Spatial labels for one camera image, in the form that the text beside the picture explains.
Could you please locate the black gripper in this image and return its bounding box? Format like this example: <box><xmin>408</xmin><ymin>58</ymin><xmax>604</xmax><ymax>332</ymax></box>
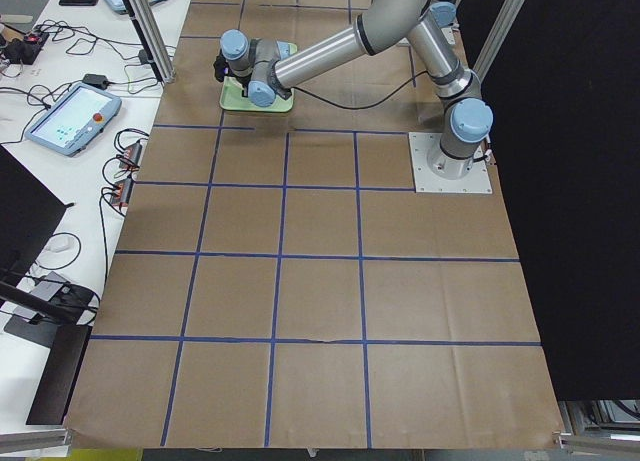
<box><xmin>213</xmin><ymin>53</ymin><xmax>230</xmax><ymax>81</ymax></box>

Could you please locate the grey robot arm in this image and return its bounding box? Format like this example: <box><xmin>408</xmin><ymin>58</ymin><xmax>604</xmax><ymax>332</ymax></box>
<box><xmin>213</xmin><ymin>0</ymin><xmax>494</xmax><ymax>180</ymax></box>

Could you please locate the light green plastic tray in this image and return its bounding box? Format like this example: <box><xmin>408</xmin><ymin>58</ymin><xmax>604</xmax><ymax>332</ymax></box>
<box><xmin>218</xmin><ymin>30</ymin><xmax>297</xmax><ymax>114</ymax></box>

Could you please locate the black power adapter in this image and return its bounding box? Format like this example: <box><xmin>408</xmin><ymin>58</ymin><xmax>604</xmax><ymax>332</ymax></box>
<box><xmin>82</xmin><ymin>73</ymin><xmax>110</xmax><ymax>90</ymax></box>

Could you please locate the grey usb hub left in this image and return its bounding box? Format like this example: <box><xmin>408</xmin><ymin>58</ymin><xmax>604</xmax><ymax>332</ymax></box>
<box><xmin>119</xmin><ymin>141</ymin><xmax>143</xmax><ymax>171</ymax></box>

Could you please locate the grey usb hub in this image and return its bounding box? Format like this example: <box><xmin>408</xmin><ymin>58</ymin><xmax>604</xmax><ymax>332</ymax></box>
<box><xmin>119</xmin><ymin>141</ymin><xmax>143</xmax><ymax>171</ymax></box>
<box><xmin>110</xmin><ymin>178</ymin><xmax>134</xmax><ymax>208</ymax></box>

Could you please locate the grey usb hub right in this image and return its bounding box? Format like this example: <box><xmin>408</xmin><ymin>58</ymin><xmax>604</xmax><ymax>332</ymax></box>
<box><xmin>110</xmin><ymin>178</ymin><xmax>134</xmax><ymax>208</ymax></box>

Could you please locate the black smartphone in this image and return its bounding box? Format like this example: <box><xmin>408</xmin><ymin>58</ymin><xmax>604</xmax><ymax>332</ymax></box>
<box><xmin>58</xmin><ymin>0</ymin><xmax>99</xmax><ymax>7</ymax></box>

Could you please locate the black power strip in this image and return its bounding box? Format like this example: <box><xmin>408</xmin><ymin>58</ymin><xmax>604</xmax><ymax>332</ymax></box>
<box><xmin>2</xmin><ymin>31</ymin><xmax>49</xmax><ymax>65</ymax></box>

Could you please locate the brown paper table cover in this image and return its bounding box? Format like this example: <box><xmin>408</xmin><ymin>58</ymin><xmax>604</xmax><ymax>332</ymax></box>
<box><xmin>66</xmin><ymin>0</ymin><xmax>561</xmax><ymax>449</ymax></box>

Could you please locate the white computer mouse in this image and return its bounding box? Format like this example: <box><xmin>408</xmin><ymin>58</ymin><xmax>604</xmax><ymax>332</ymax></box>
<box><xmin>45</xmin><ymin>232</ymin><xmax>76</xmax><ymax>253</ymax></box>

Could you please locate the black monitor screen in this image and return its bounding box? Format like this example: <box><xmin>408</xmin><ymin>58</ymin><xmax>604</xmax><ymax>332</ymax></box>
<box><xmin>0</xmin><ymin>148</ymin><xmax>67</xmax><ymax>286</ymax></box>

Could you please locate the grey docking box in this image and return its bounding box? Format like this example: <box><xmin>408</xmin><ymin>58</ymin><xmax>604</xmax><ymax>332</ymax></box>
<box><xmin>1</xmin><ymin>273</ymin><xmax>77</xmax><ymax>324</ymax></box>

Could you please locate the black monitor stand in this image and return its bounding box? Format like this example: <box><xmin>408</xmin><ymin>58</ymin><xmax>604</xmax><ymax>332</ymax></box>
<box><xmin>3</xmin><ymin>273</ymin><xmax>101</xmax><ymax>426</ymax></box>

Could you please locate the black curtain panel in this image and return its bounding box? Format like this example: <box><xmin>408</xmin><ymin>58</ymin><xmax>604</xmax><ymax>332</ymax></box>
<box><xmin>482</xmin><ymin>0</ymin><xmax>639</xmax><ymax>400</ymax></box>

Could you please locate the aluminium frame post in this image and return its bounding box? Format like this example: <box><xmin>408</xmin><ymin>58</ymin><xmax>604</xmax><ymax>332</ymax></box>
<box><xmin>122</xmin><ymin>0</ymin><xmax>175</xmax><ymax>85</ymax></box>

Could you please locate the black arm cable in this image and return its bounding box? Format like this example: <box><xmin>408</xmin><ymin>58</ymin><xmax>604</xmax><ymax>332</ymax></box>
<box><xmin>292</xmin><ymin>69</ymin><xmax>434</xmax><ymax>110</ymax></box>

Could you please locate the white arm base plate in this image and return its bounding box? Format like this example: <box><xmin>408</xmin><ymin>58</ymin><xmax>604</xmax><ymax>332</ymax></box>
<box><xmin>408</xmin><ymin>132</ymin><xmax>493</xmax><ymax>195</ymax></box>

